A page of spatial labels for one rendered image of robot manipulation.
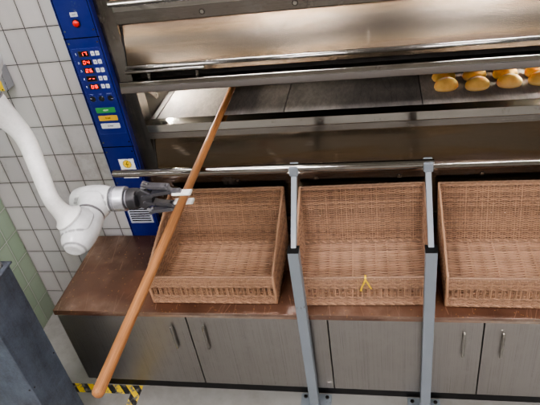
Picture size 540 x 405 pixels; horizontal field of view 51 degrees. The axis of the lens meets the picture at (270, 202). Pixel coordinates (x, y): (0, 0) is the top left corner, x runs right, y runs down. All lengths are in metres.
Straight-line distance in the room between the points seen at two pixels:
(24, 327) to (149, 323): 0.50
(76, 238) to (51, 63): 0.94
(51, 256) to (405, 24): 2.20
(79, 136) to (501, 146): 1.84
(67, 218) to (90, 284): 0.84
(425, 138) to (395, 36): 0.47
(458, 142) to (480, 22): 0.50
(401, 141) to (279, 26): 0.70
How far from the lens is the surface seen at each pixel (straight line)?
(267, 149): 2.49
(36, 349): 2.53
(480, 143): 2.48
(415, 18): 2.23
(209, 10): 2.28
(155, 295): 2.49
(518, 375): 2.61
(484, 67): 2.16
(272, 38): 2.26
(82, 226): 1.94
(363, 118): 2.37
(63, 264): 3.33
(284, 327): 2.39
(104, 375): 1.46
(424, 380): 2.51
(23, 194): 3.10
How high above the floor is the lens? 2.26
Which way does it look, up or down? 35 degrees down
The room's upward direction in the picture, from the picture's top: 9 degrees counter-clockwise
